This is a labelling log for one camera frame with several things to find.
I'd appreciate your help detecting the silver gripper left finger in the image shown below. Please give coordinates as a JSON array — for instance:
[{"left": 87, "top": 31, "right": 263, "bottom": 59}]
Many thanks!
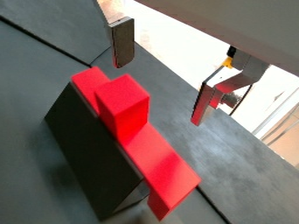
[{"left": 108, "top": 17, "right": 135, "bottom": 68}]

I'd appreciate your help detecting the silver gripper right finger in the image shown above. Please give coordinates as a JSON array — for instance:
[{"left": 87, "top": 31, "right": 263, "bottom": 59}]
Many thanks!
[{"left": 191, "top": 50, "right": 269, "bottom": 126}]

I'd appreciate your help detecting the red E-shaped block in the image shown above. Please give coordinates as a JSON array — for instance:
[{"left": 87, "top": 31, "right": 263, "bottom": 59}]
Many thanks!
[{"left": 71, "top": 67, "right": 201, "bottom": 219}]

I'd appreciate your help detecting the black angled holder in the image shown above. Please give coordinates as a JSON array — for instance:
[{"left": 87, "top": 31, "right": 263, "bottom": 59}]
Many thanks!
[{"left": 44, "top": 83, "right": 149, "bottom": 220}]

